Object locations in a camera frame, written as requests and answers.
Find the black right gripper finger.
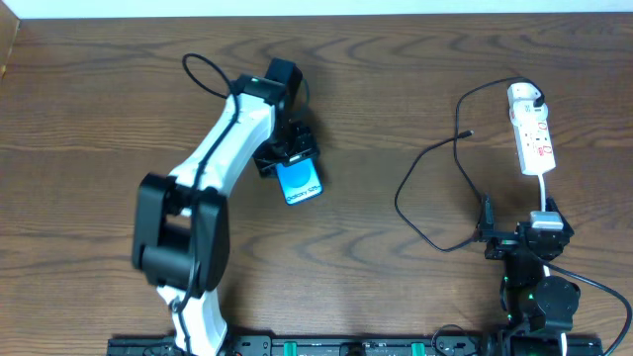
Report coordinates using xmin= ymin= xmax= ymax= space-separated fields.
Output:
xmin=546 ymin=197 xmax=567 ymax=223
xmin=476 ymin=195 xmax=496 ymax=242

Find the blue Galaxy smartphone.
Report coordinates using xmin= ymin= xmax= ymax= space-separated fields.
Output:
xmin=276 ymin=158 xmax=323 ymax=206

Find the black USB charging cable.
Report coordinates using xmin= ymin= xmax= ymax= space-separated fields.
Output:
xmin=394 ymin=75 xmax=547 ymax=254

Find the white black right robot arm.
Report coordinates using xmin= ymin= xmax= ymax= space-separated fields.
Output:
xmin=474 ymin=195 xmax=581 ymax=355

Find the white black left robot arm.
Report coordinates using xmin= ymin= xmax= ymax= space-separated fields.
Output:
xmin=132 ymin=58 xmax=323 ymax=355

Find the white USB charger adapter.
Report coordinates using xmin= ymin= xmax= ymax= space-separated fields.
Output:
xmin=506 ymin=82 xmax=549 ymax=127

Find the white power strip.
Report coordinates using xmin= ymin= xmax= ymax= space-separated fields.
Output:
xmin=513 ymin=121 xmax=556 ymax=176

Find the white power strip cord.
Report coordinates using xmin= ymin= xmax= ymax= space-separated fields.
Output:
xmin=537 ymin=172 xmax=569 ymax=356

